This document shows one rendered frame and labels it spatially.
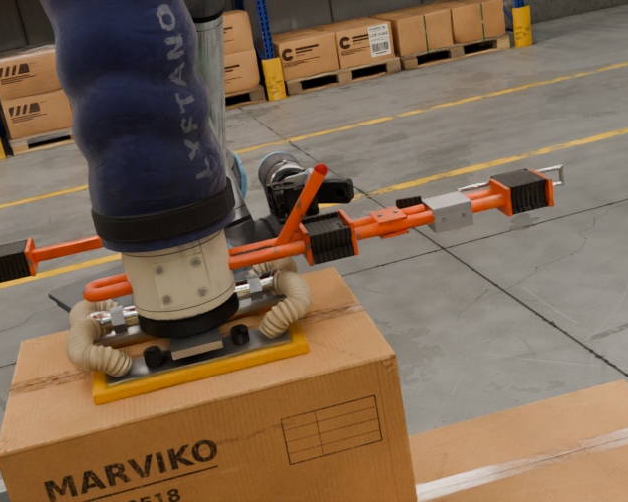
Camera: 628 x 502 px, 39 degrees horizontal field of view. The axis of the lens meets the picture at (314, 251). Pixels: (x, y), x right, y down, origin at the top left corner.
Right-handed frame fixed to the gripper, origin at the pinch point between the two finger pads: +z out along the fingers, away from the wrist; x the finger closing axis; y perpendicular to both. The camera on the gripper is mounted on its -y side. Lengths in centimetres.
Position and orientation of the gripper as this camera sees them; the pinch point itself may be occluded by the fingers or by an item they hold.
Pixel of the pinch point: (323, 212)
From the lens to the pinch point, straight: 162.3
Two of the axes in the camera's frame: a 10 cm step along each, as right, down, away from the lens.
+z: 2.1, 3.1, -9.3
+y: -9.6, 2.2, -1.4
